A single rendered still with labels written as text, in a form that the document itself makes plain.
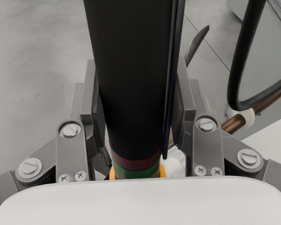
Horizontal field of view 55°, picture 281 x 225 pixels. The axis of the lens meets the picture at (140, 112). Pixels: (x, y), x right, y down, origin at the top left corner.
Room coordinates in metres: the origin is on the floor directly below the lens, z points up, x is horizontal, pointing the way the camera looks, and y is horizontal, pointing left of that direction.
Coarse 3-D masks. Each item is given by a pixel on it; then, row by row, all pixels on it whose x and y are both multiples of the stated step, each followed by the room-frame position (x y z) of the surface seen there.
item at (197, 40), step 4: (204, 28) 0.42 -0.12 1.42; (208, 28) 0.40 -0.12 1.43; (200, 32) 0.43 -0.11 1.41; (204, 32) 0.40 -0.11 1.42; (196, 36) 0.44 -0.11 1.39; (200, 36) 0.40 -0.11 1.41; (204, 36) 0.39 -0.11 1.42; (196, 40) 0.41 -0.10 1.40; (200, 40) 0.39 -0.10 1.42; (192, 44) 0.44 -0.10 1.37; (196, 44) 0.39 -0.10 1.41; (188, 48) 0.48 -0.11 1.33; (192, 48) 0.40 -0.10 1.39; (196, 48) 0.38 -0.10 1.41; (188, 52) 0.44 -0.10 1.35; (192, 52) 0.38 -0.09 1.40; (188, 56) 0.40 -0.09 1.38; (192, 56) 0.37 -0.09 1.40; (188, 60) 0.37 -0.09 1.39; (188, 64) 0.36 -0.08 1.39
